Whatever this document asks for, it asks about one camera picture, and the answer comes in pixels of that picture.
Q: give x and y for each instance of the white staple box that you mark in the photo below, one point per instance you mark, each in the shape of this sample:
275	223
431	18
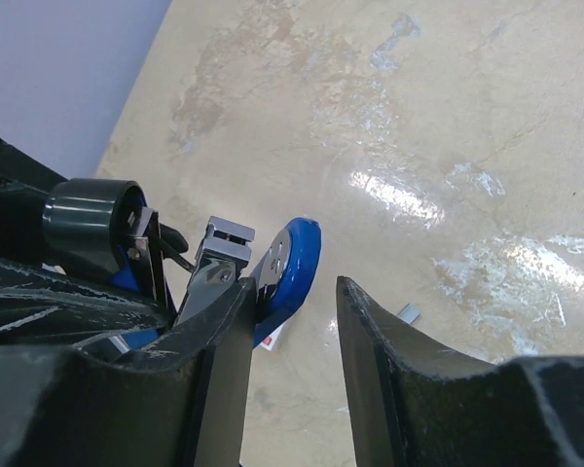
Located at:
272	341

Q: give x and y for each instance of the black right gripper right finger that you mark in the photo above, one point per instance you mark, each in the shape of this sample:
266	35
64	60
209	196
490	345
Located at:
415	402

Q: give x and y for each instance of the grey staple strip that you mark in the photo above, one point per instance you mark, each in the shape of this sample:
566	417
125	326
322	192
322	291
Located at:
409	314

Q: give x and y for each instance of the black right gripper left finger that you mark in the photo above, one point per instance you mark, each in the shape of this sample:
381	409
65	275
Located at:
178	402

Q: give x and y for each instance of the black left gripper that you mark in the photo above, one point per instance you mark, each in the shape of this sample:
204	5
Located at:
39	306

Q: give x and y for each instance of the blue black stapler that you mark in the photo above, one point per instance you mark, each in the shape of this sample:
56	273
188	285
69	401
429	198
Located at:
104	231

